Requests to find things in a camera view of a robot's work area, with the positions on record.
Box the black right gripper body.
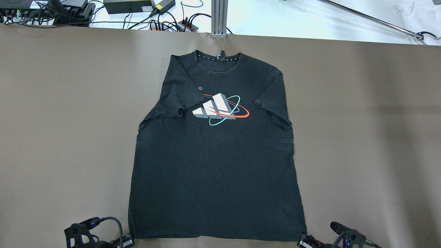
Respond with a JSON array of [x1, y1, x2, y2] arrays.
[[297, 233, 324, 248]]

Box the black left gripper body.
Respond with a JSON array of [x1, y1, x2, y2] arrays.
[[115, 234, 135, 248]]

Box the black printed t-shirt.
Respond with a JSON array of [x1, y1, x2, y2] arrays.
[[128, 50, 307, 241]]

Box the metal rod with clamp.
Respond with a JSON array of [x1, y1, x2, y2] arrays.
[[319, 0, 440, 42]]

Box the black power adapter brick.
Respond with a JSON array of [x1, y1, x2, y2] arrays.
[[103, 0, 153, 14]]

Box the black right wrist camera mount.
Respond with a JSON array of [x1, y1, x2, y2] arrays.
[[330, 221, 366, 248]]

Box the aluminium profile post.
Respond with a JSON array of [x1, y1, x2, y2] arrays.
[[211, 0, 228, 39]]

